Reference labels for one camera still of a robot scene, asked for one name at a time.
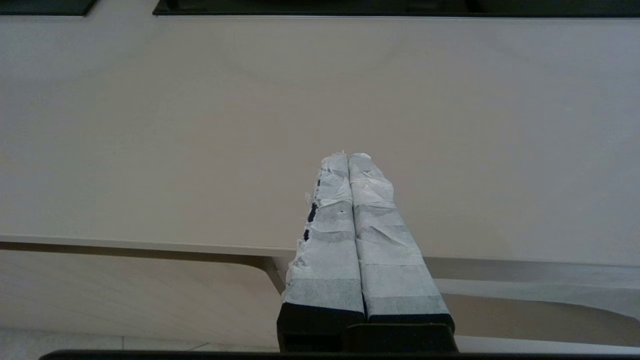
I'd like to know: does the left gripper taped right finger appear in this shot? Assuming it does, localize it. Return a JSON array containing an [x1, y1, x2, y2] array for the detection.
[[348, 152, 456, 329]]

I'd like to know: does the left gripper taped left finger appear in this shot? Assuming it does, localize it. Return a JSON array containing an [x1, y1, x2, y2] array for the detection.
[[276, 151, 366, 351]]

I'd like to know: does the large black glass hob panel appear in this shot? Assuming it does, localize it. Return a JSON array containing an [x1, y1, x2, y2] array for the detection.
[[152, 0, 640, 19]]

